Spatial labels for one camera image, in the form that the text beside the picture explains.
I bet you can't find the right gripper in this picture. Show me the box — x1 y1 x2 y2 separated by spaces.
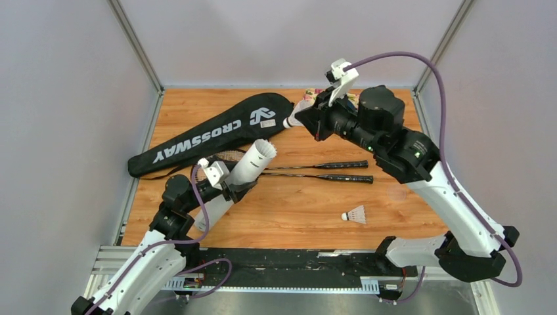
293 87 378 155

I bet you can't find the shuttlecock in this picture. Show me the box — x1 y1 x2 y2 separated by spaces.
282 100 308 129
341 205 367 224
254 139 277 159

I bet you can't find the white shuttlecock tube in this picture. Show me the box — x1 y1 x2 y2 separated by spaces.
192 144 273 232

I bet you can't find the black racket bag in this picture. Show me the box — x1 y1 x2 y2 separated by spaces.
127 93 294 178

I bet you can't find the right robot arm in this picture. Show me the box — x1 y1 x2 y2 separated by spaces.
291 85 520 283

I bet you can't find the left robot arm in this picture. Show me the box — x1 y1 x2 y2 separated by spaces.
70 175 257 314

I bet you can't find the upper badminton racket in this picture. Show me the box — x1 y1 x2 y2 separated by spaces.
207 149 369 171

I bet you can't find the badminton racket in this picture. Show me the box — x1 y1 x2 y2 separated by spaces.
193 152 374 184
207 149 369 171

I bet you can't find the lower badminton racket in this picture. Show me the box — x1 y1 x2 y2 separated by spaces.
193 152 374 184

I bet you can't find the floral tray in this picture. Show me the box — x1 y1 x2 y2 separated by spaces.
303 88 359 108

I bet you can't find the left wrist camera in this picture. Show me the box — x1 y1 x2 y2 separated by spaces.
195 158 230 190

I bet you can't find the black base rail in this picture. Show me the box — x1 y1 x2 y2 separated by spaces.
169 247 420 300

